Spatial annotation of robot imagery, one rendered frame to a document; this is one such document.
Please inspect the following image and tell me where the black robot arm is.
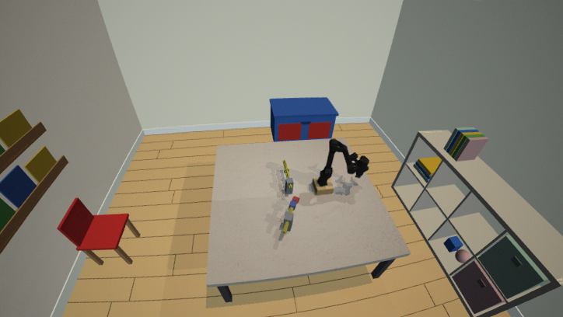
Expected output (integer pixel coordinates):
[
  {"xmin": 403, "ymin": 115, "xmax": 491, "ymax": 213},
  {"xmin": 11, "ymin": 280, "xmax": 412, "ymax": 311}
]
[{"xmin": 317, "ymin": 138, "xmax": 369, "ymax": 187}]

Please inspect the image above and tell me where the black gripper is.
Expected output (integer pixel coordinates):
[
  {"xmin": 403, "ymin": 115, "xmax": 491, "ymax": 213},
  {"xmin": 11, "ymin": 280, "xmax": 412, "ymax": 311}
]
[{"xmin": 349, "ymin": 152, "xmax": 369, "ymax": 172}]

